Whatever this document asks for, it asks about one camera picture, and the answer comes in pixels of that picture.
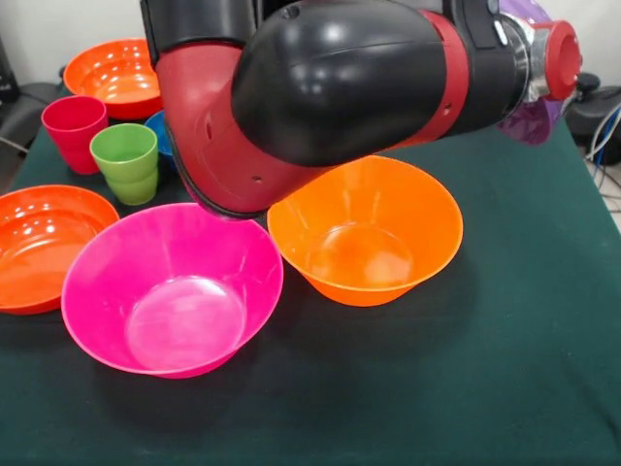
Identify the dark green tablecloth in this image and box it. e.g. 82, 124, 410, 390
0, 57, 621, 466

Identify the deep red-orange bowl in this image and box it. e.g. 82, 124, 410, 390
63, 38, 164, 121

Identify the white cable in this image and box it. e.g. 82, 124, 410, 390
585, 106, 621, 195

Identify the green cup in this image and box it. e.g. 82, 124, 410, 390
89, 122, 160, 207

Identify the pink bowl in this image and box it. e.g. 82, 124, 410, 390
61, 202, 285, 380

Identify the red cup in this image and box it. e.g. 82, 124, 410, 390
41, 95, 109, 176

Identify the purple bowl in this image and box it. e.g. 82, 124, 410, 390
495, 0, 567, 147

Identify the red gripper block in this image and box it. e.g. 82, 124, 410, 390
546, 19, 582, 101

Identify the orange bowl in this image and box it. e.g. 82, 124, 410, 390
267, 154, 465, 308

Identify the shallow red-orange bowl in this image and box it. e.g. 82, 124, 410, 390
0, 183, 121, 316

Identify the blue bowl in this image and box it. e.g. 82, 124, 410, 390
144, 110, 179, 171

